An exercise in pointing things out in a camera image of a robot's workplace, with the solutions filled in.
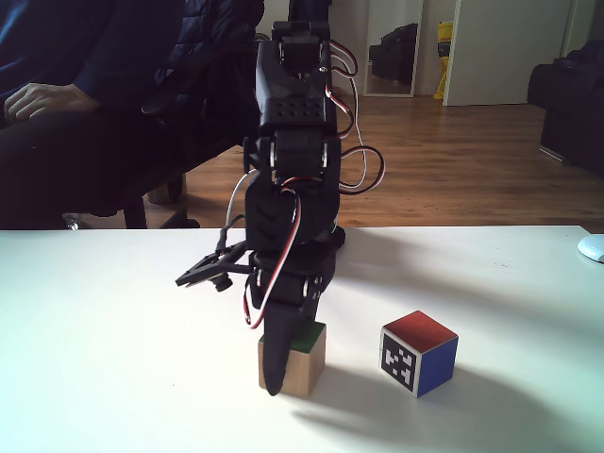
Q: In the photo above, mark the black sofa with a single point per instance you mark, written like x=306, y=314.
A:
x=571, y=108

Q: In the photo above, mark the person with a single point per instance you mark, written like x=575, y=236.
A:
x=71, y=160

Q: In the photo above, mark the red blue cube with markers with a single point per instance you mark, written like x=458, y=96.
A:
x=439, y=363

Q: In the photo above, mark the white round device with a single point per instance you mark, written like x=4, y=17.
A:
x=593, y=247

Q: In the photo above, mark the dark puffy jacket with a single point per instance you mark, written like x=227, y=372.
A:
x=212, y=47

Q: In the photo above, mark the white door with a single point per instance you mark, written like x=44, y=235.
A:
x=509, y=47

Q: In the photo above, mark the yellow bag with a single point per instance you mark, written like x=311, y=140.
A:
x=443, y=71

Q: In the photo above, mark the white framed mirror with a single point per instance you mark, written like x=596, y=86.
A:
x=394, y=47

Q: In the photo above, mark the small black gripper camera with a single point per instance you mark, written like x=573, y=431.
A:
x=207, y=266

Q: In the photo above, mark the person's hand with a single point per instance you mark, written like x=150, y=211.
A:
x=47, y=101

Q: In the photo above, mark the wooden cube with green face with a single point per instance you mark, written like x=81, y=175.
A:
x=307, y=368

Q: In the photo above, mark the black chair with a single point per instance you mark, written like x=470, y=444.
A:
x=134, y=212

